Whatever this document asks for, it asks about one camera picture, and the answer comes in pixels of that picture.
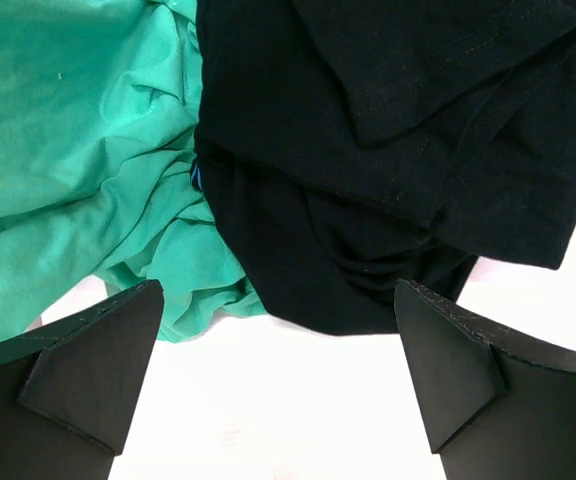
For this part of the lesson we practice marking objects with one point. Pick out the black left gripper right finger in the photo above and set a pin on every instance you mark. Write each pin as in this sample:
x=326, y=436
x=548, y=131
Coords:
x=496, y=403

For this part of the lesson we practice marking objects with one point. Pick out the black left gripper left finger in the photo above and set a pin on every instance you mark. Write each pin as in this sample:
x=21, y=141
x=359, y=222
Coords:
x=69, y=389

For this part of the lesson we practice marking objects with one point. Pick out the black t shirt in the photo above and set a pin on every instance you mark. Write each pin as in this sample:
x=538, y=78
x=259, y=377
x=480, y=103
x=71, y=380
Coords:
x=344, y=146

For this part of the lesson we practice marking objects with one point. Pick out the green tank top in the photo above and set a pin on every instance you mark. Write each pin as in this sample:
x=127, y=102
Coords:
x=98, y=106

